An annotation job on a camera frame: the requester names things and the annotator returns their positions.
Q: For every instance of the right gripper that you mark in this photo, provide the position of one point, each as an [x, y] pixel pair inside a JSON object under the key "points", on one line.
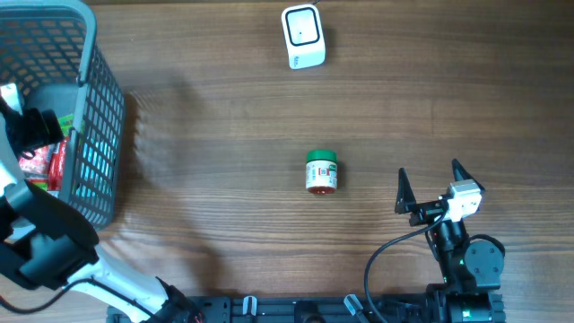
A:
{"points": [[406, 203]]}

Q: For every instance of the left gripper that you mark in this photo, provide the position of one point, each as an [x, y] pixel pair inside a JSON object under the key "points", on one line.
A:
{"points": [[38, 135]]}

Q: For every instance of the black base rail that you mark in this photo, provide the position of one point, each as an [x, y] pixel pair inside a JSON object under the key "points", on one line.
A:
{"points": [[395, 308]]}

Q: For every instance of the grey plastic mesh basket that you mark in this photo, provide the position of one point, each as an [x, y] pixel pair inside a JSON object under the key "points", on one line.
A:
{"points": [[49, 51]]}

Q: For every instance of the white barcode scanner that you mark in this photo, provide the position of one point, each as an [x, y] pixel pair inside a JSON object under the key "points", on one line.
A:
{"points": [[304, 37]]}

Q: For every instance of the red stick sachet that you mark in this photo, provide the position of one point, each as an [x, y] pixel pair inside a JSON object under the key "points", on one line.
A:
{"points": [[57, 166]]}

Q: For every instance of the green snack bag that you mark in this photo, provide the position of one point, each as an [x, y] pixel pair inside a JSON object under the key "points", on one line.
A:
{"points": [[65, 123]]}

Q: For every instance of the green lid spice jar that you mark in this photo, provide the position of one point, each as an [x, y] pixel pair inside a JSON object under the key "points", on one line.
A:
{"points": [[321, 172]]}

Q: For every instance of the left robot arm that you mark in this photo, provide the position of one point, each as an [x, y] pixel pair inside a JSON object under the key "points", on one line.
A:
{"points": [[47, 243]]}

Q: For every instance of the small red white packet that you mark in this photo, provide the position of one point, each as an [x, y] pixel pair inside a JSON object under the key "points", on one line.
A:
{"points": [[38, 163]]}

